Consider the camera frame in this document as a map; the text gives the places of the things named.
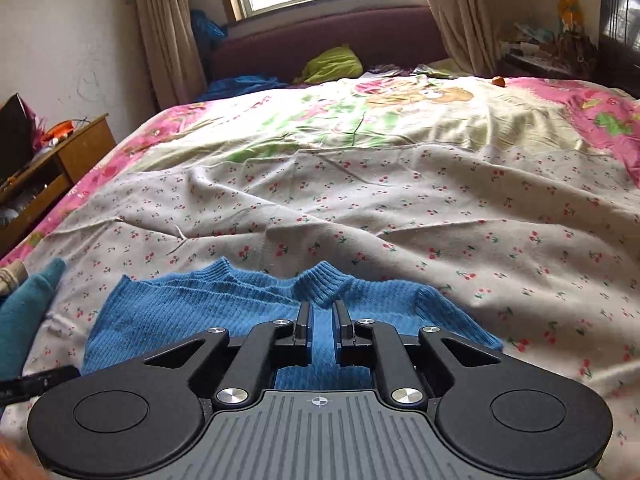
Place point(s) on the teal fleece garment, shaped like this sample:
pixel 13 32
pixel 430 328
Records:
pixel 25 320

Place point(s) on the beige curtain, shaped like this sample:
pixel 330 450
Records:
pixel 455 15
pixel 165 30

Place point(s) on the maroon bed headboard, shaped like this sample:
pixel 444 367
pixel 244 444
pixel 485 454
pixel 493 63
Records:
pixel 350 35

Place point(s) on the cluttered side table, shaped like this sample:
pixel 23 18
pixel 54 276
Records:
pixel 545 52

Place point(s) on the black screen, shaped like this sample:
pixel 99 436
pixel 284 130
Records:
pixel 15 135

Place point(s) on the blue hanging cloth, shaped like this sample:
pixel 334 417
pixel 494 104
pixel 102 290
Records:
pixel 205 30

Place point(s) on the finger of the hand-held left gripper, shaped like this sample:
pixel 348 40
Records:
pixel 40 384

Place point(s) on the wooden nightstand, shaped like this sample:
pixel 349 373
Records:
pixel 60 175

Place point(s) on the pink floral quilt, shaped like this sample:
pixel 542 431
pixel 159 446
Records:
pixel 310 115

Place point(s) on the dark wooden cabinet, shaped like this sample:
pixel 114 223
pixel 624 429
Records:
pixel 620 30

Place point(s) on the small orange object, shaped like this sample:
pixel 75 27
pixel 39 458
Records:
pixel 498 80

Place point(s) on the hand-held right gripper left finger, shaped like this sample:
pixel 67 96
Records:
pixel 304 330

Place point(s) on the yellow toy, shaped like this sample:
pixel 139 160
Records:
pixel 571 10

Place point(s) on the green cloth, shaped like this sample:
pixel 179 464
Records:
pixel 332 65

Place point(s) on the cherry print bed sheet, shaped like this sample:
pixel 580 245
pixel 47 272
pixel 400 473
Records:
pixel 400 220

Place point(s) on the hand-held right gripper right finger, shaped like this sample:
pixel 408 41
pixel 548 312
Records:
pixel 341 330

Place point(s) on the blue striped knit sweater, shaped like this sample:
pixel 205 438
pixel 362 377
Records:
pixel 190 305

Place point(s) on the orange items on nightstand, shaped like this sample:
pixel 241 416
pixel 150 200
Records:
pixel 57 132

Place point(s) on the blue cloth on bed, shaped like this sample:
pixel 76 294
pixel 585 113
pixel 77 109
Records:
pixel 240 87

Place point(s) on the brown checked cloth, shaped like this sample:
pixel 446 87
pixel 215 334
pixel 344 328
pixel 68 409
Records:
pixel 10 277

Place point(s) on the orange blurry cloth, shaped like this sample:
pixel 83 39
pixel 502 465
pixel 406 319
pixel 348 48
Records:
pixel 17 460

